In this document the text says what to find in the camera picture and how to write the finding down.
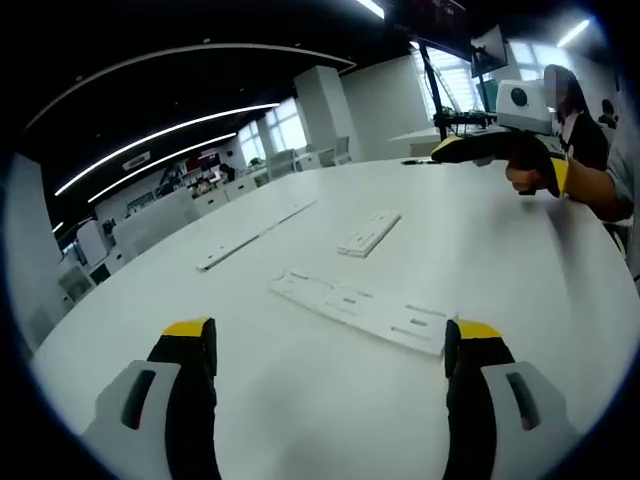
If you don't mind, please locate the person's right hand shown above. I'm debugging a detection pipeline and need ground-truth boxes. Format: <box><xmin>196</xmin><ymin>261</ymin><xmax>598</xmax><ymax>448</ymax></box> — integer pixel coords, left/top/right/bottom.
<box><xmin>504</xmin><ymin>157</ymin><xmax>561</xmax><ymax>196</ymax></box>

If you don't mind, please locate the white slotted socket holder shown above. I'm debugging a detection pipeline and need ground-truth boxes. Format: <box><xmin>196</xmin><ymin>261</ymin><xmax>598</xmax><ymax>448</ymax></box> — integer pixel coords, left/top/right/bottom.
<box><xmin>268</xmin><ymin>267</ymin><xmax>454</xmax><ymax>358</ymax></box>

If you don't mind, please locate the curved ceiling light strip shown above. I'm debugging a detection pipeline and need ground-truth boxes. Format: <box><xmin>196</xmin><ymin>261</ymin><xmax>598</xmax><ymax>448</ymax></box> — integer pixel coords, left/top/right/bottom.
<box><xmin>87</xmin><ymin>132</ymin><xmax>239</xmax><ymax>204</ymax></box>
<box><xmin>54</xmin><ymin>102</ymin><xmax>281</xmax><ymax>197</ymax></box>

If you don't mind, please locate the white desk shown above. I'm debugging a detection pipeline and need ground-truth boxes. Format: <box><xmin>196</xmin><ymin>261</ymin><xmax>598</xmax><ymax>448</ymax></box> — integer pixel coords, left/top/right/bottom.
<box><xmin>387</xmin><ymin>127</ymin><xmax>501</xmax><ymax>161</ymax></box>

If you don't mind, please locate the white pillar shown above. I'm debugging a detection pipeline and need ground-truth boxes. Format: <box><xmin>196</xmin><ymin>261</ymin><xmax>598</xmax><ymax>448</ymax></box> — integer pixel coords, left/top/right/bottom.
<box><xmin>294</xmin><ymin>64</ymin><xmax>359</xmax><ymax>164</ymax></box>

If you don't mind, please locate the large dark hanging screen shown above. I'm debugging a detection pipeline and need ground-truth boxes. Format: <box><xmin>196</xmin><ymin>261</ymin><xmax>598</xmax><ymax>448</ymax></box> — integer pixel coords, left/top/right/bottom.
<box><xmin>399</xmin><ymin>0</ymin><xmax>471</xmax><ymax>51</ymax></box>

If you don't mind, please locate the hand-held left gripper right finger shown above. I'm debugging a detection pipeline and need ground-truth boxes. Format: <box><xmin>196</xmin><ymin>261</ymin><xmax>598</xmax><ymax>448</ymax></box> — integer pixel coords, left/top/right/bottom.
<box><xmin>442</xmin><ymin>317</ymin><xmax>581</xmax><ymax>480</ymax></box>

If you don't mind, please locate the white curved ceiling rail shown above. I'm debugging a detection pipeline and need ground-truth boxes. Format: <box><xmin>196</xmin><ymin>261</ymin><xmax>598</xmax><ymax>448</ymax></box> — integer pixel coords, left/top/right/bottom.
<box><xmin>24</xmin><ymin>42</ymin><xmax>357</xmax><ymax>131</ymax></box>

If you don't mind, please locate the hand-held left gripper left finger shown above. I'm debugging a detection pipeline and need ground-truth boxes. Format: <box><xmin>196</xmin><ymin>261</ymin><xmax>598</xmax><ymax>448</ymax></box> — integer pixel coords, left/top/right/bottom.
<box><xmin>82</xmin><ymin>315</ymin><xmax>221</xmax><ymax>480</ymax></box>

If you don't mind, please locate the black monitor stand pole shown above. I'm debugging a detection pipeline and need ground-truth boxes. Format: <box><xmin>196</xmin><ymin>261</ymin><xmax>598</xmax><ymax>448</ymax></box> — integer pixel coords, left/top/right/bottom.
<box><xmin>418</xmin><ymin>39</ymin><xmax>454</xmax><ymax>144</ymax></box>

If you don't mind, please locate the bright window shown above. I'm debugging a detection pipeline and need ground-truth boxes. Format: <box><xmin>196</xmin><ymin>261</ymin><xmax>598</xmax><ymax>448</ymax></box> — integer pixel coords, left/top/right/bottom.
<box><xmin>239</xmin><ymin>107</ymin><xmax>307</xmax><ymax>161</ymax></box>

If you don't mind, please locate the white ceiling light strip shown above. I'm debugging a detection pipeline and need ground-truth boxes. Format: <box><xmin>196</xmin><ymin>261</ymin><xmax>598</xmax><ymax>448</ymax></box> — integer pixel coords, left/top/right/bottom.
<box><xmin>354</xmin><ymin>0</ymin><xmax>386</xmax><ymax>20</ymax></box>
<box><xmin>557</xmin><ymin>18</ymin><xmax>591</xmax><ymax>49</ymax></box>

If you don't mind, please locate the small white socket holder cover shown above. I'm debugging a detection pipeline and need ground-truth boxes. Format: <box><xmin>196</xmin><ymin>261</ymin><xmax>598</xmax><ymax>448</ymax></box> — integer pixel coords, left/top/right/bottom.
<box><xmin>336</xmin><ymin>210</ymin><xmax>403</xmax><ymax>259</ymax></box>

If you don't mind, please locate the black monitor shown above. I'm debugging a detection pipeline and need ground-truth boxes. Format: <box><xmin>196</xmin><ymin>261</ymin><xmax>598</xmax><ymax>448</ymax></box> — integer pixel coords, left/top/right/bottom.
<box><xmin>469</xmin><ymin>24</ymin><xmax>510</xmax><ymax>80</ymax></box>

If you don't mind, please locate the long white rail strip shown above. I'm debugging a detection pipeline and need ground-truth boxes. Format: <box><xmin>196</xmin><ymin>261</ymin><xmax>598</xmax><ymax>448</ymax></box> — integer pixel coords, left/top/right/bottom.
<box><xmin>196</xmin><ymin>199</ymin><xmax>320</xmax><ymax>273</ymax></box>

